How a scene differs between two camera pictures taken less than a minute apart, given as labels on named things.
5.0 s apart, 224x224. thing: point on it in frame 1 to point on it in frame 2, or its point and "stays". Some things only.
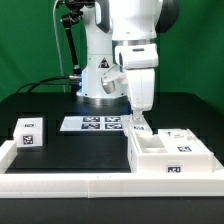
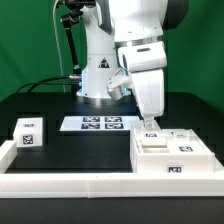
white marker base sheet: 93,123 stays
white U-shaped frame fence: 106,185 stays
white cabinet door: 136,128 to 149,136
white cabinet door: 180,141 stays
